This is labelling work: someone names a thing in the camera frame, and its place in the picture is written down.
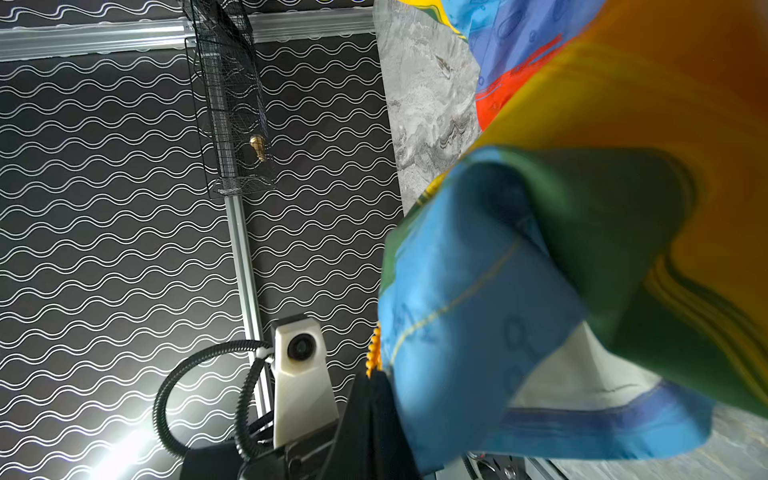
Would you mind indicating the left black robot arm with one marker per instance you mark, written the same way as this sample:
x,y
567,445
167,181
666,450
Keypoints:
x,y
202,432

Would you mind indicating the black wire wall basket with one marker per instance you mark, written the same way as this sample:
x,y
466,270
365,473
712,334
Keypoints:
x,y
227,98

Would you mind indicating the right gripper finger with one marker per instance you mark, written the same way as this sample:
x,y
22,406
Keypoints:
x,y
369,442

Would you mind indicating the rainbow striped jacket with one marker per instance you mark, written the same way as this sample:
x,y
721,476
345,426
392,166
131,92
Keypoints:
x,y
590,279

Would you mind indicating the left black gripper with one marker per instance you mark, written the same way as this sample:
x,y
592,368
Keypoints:
x,y
310,456

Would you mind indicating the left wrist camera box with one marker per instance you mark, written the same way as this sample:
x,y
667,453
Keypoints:
x,y
304,401

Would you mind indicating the brass object in basket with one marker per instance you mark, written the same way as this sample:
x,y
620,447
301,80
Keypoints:
x,y
258,144

